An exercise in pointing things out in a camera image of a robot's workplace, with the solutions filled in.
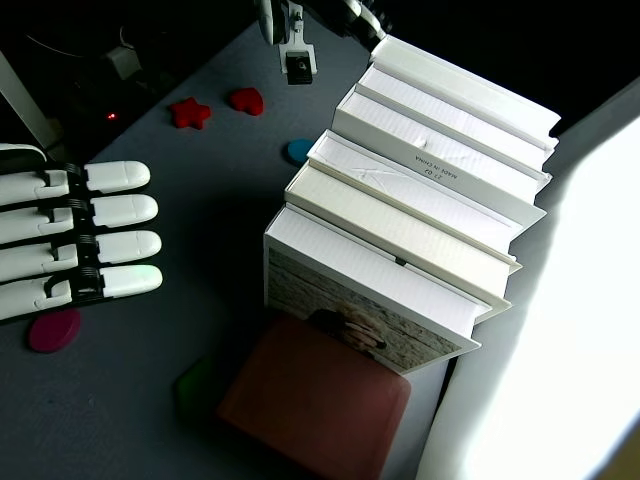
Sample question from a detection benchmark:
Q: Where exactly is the white post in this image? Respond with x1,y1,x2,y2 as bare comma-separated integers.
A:
0,49,64,151

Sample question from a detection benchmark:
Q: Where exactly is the magenta oval block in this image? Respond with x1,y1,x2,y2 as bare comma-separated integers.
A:
27,308,82,355

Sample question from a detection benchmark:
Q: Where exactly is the reddish brown box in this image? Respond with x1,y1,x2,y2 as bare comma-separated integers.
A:
215,313,414,480

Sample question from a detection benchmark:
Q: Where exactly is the white power adapter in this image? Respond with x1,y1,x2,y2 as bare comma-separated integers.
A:
102,43,140,81

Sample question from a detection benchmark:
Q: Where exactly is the blue round block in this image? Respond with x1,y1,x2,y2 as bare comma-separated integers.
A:
286,138,317,169

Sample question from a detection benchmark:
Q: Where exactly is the black device with red light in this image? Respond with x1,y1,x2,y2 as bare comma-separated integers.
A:
69,74,136,136

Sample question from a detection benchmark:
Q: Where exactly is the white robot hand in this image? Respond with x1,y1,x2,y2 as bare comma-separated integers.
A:
0,143,165,324
253,0,394,54

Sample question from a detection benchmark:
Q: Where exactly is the cream-edged hardcover book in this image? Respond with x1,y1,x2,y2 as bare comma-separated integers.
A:
283,162,525,306

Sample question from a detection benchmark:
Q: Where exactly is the green block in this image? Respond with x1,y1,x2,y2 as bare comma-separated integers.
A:
173,352,236,426

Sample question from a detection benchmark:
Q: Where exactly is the white book rack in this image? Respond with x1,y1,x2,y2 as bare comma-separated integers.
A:
394,74,640,480

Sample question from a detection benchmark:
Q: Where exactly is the white book with photo cover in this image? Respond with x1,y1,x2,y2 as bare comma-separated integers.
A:
262,203,482,375

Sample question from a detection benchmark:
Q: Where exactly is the grey-white book with small photo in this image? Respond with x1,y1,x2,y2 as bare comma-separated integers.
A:
305,128,549,239

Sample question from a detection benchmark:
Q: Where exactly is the grey table cloth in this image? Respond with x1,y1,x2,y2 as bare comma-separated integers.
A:
0,19,451,480

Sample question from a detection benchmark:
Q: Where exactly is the red heart block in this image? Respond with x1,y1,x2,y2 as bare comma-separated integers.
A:
229,87,265,117

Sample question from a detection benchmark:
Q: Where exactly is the red star block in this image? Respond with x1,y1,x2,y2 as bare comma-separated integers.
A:
169,97,212,132

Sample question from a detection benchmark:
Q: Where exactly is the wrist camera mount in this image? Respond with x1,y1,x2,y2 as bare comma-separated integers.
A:
278,0,319,87

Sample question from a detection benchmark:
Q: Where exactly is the plain white hardcover book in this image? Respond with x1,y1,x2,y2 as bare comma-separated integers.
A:
367,33,562,169

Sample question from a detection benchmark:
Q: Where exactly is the white book, Made in China print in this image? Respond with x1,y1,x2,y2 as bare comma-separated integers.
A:
332,82,554,194

